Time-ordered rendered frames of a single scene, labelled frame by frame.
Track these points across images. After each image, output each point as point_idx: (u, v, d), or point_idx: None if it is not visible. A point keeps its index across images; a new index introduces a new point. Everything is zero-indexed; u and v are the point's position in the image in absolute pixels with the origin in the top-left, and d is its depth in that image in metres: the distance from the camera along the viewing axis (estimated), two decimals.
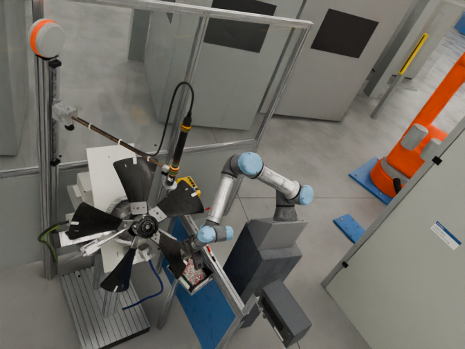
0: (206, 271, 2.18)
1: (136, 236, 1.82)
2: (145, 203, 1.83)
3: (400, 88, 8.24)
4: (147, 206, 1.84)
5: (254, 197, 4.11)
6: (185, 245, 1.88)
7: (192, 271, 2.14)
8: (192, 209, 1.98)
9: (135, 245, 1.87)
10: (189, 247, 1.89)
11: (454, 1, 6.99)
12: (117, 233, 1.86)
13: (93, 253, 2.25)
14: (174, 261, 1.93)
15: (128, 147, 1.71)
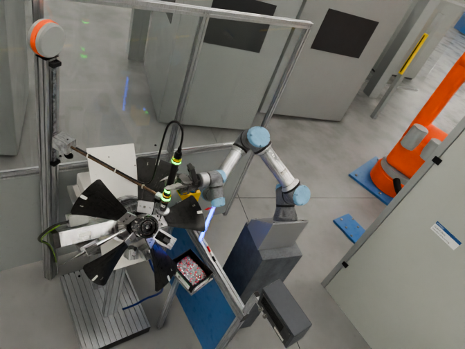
0: (206, 271, 2.18)
1: (133, 233, 1.81)
2: (153, 205, 1.85)
3: (400, 88, 8.24)
4: (153, 208, 1.86)
5: (254, 197, 4.11)
6: None
7: (192, 271, 2.14)
8: (194, 226, 1.99)
9: (129, 243, 1.85)
10: None
11: (454, 1, 6.99)
12: (118, 232, 1.86)
13: (93, 253, 2.25)
14: (159, 271, 1.88)
15: (123, 175, 1.83)
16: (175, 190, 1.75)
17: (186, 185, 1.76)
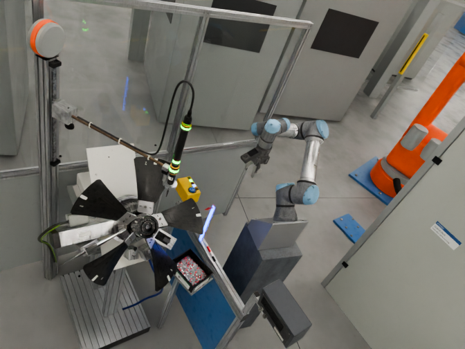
0: (206, 271, 2.18)
1: (135, 217, 1.81)
2: (165, 225, 1.90)
3: (400, 88, 8.24)
4: (162, 226, 1.90)
5: (254, 197, 4.11)
6: None
7: (192, 271, 2.14)
8: (158, 277, 1.87)
9: (120, 219, 1.82)
10: None
11: (454, 1, 6.99)
12: (118, 232, 1.86)
13: (93, 253, 2.25)
14: (103, 261, 1.71)
15: (128, 145, 1.71)
16: (258, 169, 2.02)
17: (257, 164, 1.97)
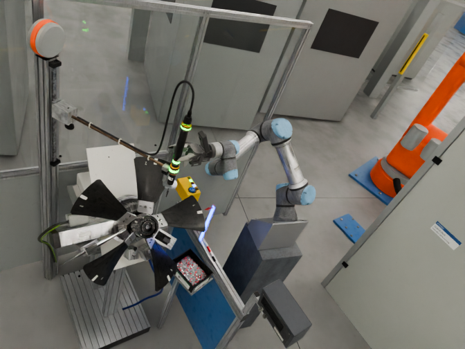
0: (206, 271, 2.18)
1: (135, 217, 1.81)
2: (165, 225, 1.90)
3: (400, 88, 8.24)
4: (162, 226, 1.90)
5: (254, 197, 4.11)
6: None
7: (192, 271, 2.14)
8: (158, 277, 1.87)
9: (120, 219, 1.82)
10: None
11: (454, 1, 6.99)
12: (118, 232, 1.86)
13: (93, 253, 2.25)
14: (103, 261, 1.71)
15: (128, 146, 1.71)
16: (187, 161, 1.63)
17: (198, 154, 1.64)
